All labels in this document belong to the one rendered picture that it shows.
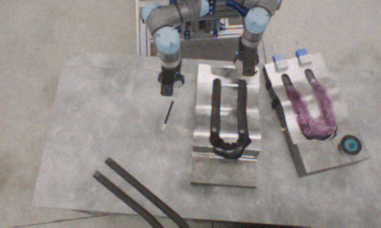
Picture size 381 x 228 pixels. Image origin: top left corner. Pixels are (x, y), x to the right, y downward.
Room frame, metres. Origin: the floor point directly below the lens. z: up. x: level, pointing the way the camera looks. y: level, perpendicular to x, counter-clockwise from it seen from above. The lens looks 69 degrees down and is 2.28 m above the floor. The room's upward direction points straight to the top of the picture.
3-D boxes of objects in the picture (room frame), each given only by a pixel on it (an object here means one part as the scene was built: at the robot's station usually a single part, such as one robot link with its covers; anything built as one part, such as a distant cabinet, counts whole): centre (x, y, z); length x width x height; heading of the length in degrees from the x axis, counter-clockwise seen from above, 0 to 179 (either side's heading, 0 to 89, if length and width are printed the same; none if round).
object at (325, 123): (0.51, -0.51, 0.90); 0.26 x 0.18 x 0.08; 13
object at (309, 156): (0.51, -0.52, 0.86); 0.50 x 0.26 x 0.11; 13
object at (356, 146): (0.34, -0.61, 0.93); 0.08 x 0.08 x 0.04
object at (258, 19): (0.70, -0.23, 1.21); 0.09 x 0.08 x 0.11; 152
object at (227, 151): (0.47, -0.16, 0.92); 0.35 x 0.16 x 0.09; 176
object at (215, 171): (0.45, -0.15, 0.87); 0.50 x 0.26 x 0.14; 176
